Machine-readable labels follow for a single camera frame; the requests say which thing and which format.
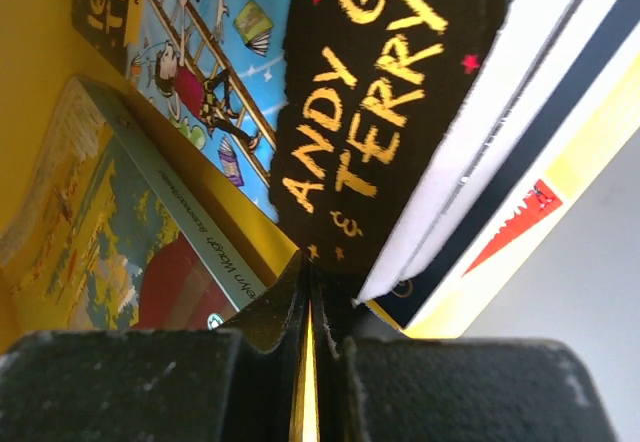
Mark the light teal cover book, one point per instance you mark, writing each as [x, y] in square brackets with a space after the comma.
[109, 236]

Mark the yellow wooden shelf box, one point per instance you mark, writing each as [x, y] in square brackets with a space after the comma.
[580, 285]

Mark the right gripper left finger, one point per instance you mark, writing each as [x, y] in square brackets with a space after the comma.
[234, 383]

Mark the black cover book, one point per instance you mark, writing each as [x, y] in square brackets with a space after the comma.
[352, 123]

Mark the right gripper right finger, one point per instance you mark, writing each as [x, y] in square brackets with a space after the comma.
[375, 384]

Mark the dark blue cover book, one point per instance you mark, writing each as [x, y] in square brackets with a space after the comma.
[551, 67]

